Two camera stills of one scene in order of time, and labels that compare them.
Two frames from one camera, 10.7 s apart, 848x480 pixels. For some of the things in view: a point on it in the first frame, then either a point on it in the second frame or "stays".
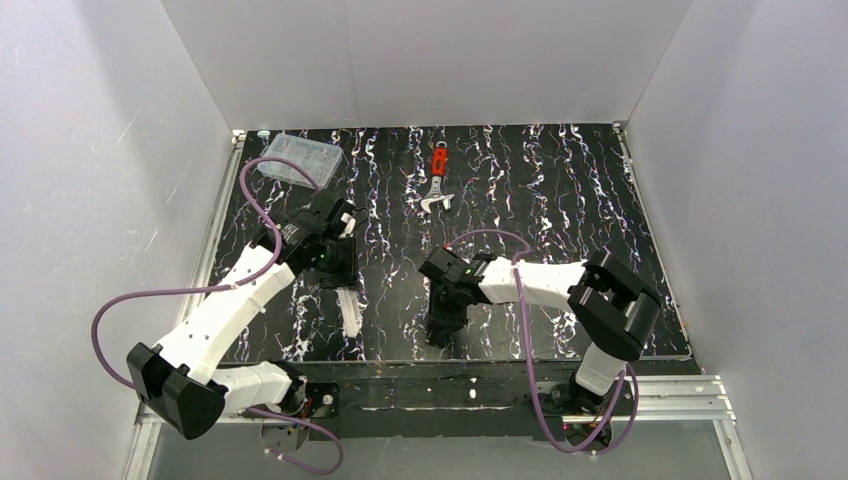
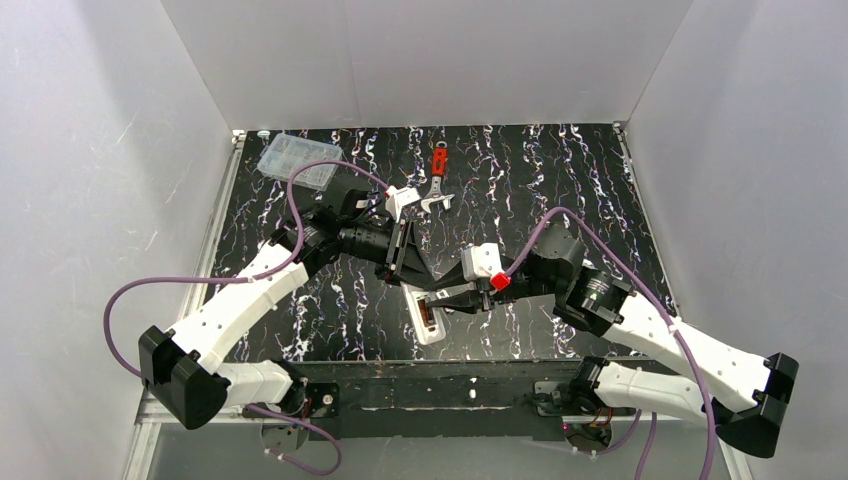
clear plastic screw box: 318,160 stays
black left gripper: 342,279 → 403,254
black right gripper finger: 440,334 → 470,303
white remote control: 350,310 → 425,319
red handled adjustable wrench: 440,168 stays
